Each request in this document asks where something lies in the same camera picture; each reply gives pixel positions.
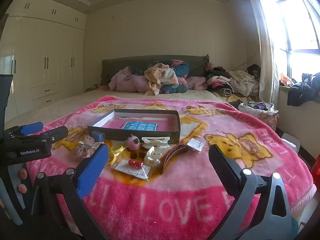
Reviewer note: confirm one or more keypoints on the pink printed blanket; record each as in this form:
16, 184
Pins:
175, 187

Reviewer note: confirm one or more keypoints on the dark jacket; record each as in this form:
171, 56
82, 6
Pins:
302, 90

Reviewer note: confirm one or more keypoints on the dark floral quilt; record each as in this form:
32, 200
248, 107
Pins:
178, 83

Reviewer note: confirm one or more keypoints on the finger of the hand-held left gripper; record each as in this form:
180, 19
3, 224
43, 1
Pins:
31, 128
53, 135

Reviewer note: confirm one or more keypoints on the window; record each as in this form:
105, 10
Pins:
297, 30

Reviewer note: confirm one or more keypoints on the beige floral cloth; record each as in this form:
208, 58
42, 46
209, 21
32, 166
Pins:
160, 76

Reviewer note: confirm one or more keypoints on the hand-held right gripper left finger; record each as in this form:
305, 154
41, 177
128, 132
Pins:
92, 171

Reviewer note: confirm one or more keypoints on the cream curtain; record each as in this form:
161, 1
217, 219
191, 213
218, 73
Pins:
267, 55

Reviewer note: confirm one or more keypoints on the small pink pillow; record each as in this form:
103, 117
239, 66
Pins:
196, 83

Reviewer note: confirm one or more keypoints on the floral fabric scrunchie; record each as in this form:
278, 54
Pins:
83, 151

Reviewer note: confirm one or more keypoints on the orange cloth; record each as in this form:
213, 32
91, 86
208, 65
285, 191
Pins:
285, 80

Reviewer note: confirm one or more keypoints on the shallow cardboard box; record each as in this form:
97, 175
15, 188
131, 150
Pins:
140, 136

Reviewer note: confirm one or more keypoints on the bed with beige sheet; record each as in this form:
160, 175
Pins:
62, 105

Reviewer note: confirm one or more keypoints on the white hair claw clip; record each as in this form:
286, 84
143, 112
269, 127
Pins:
155, 140

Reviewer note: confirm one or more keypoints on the red object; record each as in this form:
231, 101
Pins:
316, 172

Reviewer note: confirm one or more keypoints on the clear plastic bag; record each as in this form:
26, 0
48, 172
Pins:
152, 157

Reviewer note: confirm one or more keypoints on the cream wardrobe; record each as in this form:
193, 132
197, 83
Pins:
50, 55

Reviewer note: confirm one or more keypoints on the bagged red bead earrings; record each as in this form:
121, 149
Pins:
136, 167

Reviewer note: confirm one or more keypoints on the laundry basket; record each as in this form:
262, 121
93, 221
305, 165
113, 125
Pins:
260, 111

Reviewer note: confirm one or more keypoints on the large pink pillow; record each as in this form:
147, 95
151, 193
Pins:
127, 82

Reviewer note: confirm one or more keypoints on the person's left hand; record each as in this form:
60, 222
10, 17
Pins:
23, 173

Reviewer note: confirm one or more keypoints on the small clear earring bag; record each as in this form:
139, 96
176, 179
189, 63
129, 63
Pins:
196, 144

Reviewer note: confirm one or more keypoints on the pile of clothes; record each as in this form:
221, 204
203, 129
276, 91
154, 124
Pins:
232, 80
120, 66

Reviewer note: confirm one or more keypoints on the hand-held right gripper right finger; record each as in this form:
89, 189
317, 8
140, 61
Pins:
225, 166

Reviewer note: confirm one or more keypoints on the pink plush hair clip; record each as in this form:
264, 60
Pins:
133, 142

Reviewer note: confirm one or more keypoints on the blue booklet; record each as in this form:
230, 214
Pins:
140, 126

